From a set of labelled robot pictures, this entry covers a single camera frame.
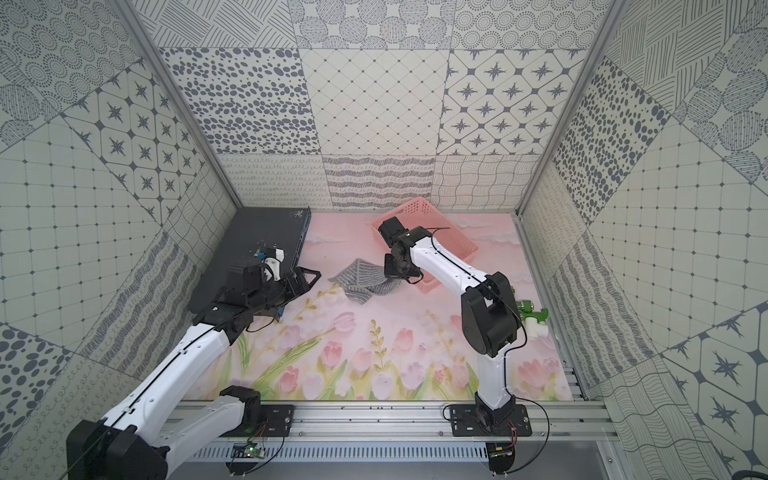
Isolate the grey striped square dishcloth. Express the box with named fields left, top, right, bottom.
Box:
left=330, top=258, right=401, bottom=305

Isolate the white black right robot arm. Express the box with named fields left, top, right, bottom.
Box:
left=378, top=217, right=523, bottom=423

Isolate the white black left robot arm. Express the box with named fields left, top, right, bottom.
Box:
left=63, top=260, right=321, bottom=479

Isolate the pink perforated plastic basket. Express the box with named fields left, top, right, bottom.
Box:
left=370, top=197, right=479, bottom=263

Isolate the white plastic pipe fitting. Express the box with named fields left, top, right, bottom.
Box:
left=523, top=317, right=549, bottom=339

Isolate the small green circuit board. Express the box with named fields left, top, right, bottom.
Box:
left=231, top=442, right=266, bottom=460

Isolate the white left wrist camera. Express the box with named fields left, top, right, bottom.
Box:
left=256, top=247, right=285, bottom=281

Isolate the dark grey network switch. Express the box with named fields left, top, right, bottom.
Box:
left=187, top=206, right=313, bottom=323

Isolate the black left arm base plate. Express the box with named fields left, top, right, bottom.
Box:
left=234, top=404, right=296, bottom=438

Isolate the green brass hose fitting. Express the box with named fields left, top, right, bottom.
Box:
left=517, top=300, right=549, bottom=325

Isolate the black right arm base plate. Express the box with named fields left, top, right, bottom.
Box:
left=445, top=403, right=532, bottom=437

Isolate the aluminium front rail frame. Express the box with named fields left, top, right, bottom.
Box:
left=285, top=367, right=618, bottom=443

